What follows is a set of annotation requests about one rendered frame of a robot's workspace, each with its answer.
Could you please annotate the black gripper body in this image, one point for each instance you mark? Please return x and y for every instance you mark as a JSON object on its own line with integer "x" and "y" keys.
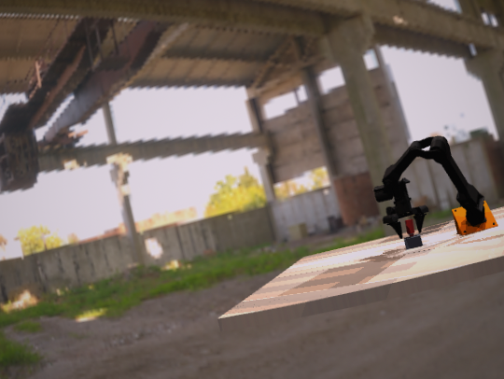
{"x": 403, "y": 205}

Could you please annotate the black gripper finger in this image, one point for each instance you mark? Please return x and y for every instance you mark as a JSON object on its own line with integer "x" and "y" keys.
{"x": 419, "y": 221}
{"x": 397, "y": 228}

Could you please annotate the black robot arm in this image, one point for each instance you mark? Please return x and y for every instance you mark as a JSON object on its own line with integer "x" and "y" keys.
{"x": 467, "y": 195}

